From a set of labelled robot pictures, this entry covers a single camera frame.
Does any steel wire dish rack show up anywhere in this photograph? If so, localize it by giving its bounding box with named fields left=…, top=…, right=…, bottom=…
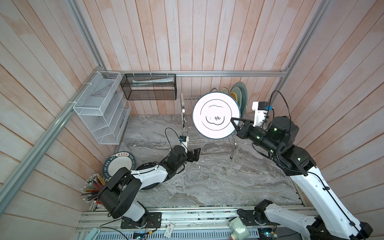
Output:
left=180, top=92, right=241, bottom=159

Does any red pencil holder cup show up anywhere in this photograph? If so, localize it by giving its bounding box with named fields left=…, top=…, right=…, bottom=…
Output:
left=81, top=174, right=106, bottom=204

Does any green rim lettered plate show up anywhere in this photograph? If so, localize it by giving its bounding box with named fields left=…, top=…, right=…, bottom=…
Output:
left=103, top=151, right=136, bottom=180

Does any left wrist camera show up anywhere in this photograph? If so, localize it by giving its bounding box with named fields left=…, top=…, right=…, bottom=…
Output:
left=179, top=135, right=189, bottom=153

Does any yellow woven plate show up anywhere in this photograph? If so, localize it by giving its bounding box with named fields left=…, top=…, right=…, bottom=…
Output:
left=230, top=92, right=238, bottom=103

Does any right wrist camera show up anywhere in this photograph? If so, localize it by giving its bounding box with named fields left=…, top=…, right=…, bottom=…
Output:
left=252, top=102, right=274, bottom=127

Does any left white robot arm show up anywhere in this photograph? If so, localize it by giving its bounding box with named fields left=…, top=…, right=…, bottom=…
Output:
left=97, top=146, right=201, bottom=222

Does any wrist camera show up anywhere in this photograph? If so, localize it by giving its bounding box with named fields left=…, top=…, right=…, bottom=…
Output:
left=252, top=102, right=274, bottom=127
left=179, top=135, right=189, bottom=153

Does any white green device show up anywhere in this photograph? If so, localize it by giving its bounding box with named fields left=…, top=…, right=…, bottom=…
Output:
left=228, top=217, right=250, bottom=240

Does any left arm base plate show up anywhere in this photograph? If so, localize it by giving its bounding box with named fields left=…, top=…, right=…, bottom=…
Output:
left=121, top=212, right=162, bottom=229

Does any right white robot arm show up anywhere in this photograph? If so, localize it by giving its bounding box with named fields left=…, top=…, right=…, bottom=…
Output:
left=231, top=116, right=373, bottom=240

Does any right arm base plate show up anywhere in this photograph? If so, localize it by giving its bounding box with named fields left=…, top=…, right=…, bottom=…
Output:
left=237, top=209, right=268, bottom=226

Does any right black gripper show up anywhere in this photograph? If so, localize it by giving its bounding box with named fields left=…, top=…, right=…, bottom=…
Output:
left=230, top=117, right=279, bottom=158

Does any cream floral plate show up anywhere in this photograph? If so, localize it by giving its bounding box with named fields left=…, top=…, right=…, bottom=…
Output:
left=220, top=87, right=230, bottom=95

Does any white wire wall shelf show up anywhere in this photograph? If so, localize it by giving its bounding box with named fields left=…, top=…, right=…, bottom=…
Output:
left=74, top=71, right=132, bottom=145

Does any grey green plate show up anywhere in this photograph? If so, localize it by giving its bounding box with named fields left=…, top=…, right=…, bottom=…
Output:
left=231, top=82, right=248, bottom=117

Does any dark navy plate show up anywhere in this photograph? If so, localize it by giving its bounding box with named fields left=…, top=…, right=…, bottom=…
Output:
left=132, top=164, right=168, bottom=190

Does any black mesh wall basket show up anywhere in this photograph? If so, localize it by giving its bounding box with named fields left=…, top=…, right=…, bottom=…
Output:
left=120, top=73, right=178, bottom=101

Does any light teal flower plate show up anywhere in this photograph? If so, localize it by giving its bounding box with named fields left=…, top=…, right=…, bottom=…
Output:
left=230, top=87, right=242, bottom=109

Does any white plate black clover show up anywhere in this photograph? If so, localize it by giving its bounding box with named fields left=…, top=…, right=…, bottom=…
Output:
left=192, top=92, right=241, bottom=139

